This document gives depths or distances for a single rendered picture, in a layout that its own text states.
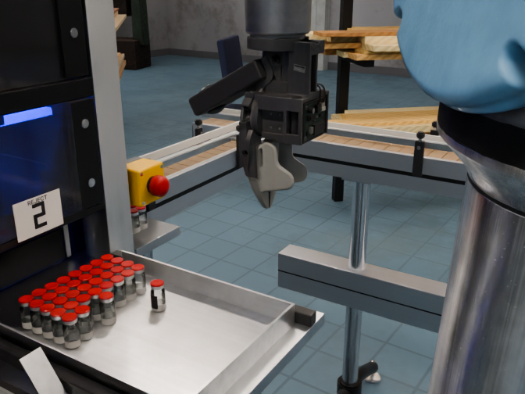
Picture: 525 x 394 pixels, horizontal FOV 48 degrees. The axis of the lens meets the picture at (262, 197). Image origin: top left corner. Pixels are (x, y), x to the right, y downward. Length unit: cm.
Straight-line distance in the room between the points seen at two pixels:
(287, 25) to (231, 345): 43
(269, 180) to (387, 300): 108
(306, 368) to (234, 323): 140
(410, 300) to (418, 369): 65
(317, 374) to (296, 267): 55
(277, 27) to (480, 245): 45
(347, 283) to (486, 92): 160
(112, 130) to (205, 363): 44
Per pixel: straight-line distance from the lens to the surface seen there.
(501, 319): 25
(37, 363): 78
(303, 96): 66
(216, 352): 82
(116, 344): 86
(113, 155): 104
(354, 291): 178
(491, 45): 19
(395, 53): 326
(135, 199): 111
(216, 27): 1074
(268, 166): 71
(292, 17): 66
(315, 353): 235
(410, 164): 155
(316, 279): 182
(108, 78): 101
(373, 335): 248
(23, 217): 94
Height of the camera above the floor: 136
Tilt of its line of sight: 20 degrees down
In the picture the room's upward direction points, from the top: straight up
